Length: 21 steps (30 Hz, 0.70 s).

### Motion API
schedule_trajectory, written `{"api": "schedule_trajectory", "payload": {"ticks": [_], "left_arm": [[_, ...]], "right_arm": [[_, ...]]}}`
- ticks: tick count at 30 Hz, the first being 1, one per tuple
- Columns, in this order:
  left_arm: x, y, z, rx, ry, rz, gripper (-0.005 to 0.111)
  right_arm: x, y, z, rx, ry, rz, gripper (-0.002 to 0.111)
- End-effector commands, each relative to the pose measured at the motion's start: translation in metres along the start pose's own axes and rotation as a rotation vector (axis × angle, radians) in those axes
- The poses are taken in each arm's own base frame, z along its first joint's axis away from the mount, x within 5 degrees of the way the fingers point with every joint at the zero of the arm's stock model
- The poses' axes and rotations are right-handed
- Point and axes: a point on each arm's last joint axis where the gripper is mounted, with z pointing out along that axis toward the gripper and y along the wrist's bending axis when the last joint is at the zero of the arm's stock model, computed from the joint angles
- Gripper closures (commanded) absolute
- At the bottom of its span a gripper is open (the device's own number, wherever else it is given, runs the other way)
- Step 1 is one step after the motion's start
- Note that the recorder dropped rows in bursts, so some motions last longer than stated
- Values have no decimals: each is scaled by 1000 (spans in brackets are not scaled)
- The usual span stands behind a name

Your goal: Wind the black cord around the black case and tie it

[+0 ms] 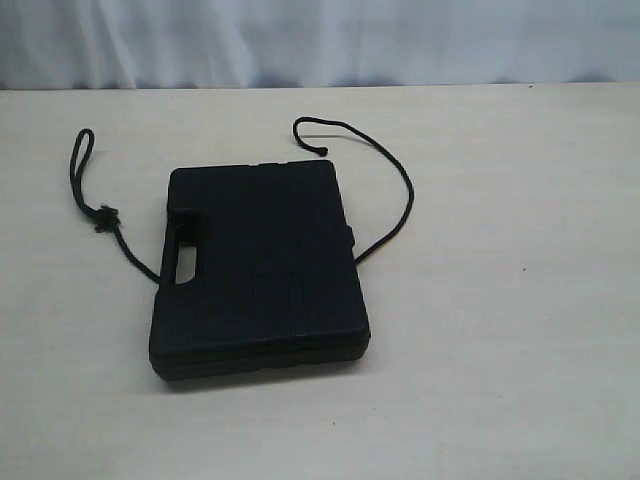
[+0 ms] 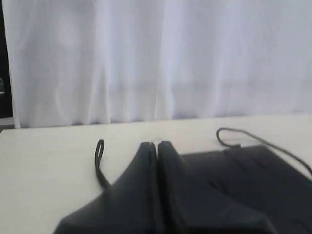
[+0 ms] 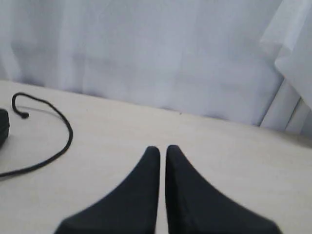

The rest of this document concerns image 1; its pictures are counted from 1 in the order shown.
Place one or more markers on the black plastic carrying case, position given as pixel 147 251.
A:
pixel 257 272

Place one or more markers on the white backdrop curtain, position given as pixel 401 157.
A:
pixel 285 44

